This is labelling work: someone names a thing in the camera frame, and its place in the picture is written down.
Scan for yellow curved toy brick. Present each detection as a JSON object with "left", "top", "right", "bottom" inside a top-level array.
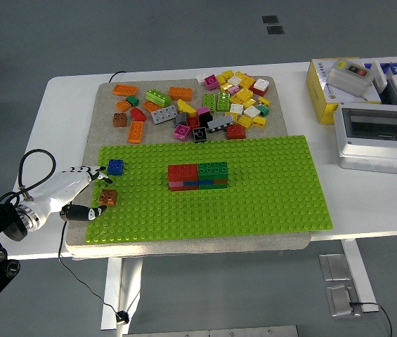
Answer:
[{"left": 176, "top": 98, "right": 197, "bottom": 117}]

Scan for red brick with white top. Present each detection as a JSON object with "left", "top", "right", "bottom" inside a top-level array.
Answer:
[{"left": 249, "top": 78, "right": 270, "bottom": 98}]

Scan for lime green long toy brick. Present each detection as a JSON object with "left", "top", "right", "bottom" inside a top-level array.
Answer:
[
  {"left": 216, "top": 92, "right": 231, "bottom": 113},
  {"left": 202, "top": 93, "right": 216, "bottom": 113},
  {"left": 145, "top": 88, "right": 172, "bottom": 108}
]

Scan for red sloped toy brick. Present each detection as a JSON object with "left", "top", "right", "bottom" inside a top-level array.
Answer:
[
  {"left": 129, "top": 107, "right": 148, "bottom": 123},
  {"left": 226, "top": 124, "right": 247, "bottom": 140}
]

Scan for grey-brown mat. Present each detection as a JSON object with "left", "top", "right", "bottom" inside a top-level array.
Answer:
[{"left": 65, "top": 75, "right": 312, "bottom": 260}]

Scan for red wide toy brick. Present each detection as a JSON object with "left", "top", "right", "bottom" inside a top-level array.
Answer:
[{"left": 167, "top": 164, "right": 200, "bottom": 183}]

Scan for green studded baseplate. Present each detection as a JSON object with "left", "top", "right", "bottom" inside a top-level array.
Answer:
[{"left": 84, "top": 134, "right": 334, "bottom": 244}]

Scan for grey narrow toy brick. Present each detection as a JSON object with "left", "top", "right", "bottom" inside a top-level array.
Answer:
[{"left": 207, "top": 114, "right": 235, "bottom": 133}]

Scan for black table cable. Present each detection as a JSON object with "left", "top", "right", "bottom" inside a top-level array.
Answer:
[{"left": 108, "top": 70, "right": 128, "bottom": 84}]

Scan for black hollow toy brick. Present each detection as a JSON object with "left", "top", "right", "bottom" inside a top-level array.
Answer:
[{"left": 192, "top": 126, "right": 208, "bottom": 143}]

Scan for orange long toy brick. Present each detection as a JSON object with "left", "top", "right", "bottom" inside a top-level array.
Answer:
[
  {"left": 142, "top": 100, "right": 163, "bottom": 114},
  {"left": 127, "top": 121, "right": 145, "bottom": 144},
  {"left": 112, "top": 84, "right": 138, "bottom": 98},
  {"left": 168, "top": 86, "right": 194, "bottom": 103}
]

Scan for grey long toy brick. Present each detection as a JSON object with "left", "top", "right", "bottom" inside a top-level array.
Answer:
[{"left": 150, "top": 104, "right": 179, "bottom": 125}]

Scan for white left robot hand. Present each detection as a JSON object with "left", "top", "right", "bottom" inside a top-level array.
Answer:
[{"left": 29, "top": 164, "right": 114, "bottom": 231}]

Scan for grey push-button switch box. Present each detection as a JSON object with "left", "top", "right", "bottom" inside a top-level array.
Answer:
[{"left": 325, "top": 59, "right": 376, "bottom": 99}]

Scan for brown square toy brick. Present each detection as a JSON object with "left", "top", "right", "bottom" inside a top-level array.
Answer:
[
  {"left": 112, "top": 112, "right": 129, "bottom": 128},
  {"left": 98, "top": 188, "right": 119, "bottom": 207}
]

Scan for white plastic part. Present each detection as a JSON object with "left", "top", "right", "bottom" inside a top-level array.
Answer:
[{"left": 372, "top": 60, "right": 389, "bottom": 94}]

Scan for black floor cable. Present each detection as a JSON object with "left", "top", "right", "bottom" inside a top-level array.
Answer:
[{"left": 349, "top": 300, "right": 394, "bottom": 337}]

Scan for black square toy brick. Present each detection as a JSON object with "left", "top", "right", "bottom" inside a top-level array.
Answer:
[{"left": 198, "top": 112, "right": 214, "bottom": 129}]

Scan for white table leg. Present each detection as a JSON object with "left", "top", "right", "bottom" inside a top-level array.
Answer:
[
  {"left": 100, "top": 257, "right": 145, "bottom": 331},
  {"left": 340, "top": 238, "right": 380, "bottom": 313}
]

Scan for long metal floor plate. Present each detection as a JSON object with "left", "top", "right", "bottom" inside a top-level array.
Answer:
[{"left": 122, "top": 325, "right": 299, "bottom": 337}]

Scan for blue square toy brick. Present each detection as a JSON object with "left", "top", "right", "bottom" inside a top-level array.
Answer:
[{"left": 107, "top": 159, "right": 125, "bottom": 176}]

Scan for white distribution box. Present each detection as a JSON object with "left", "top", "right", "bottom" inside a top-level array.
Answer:
[{"left": 332, "top": 101, "right": 397, "bottom": 176}]

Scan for yellow cardboard box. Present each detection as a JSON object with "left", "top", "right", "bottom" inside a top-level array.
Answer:
[{"left": 306, "top": 58, "right": 382, "bottom": 126}]

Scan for thin black cord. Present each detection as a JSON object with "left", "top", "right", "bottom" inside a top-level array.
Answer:
[{"left": 57, "top": 220, "right": 120, "bottom": 315}]

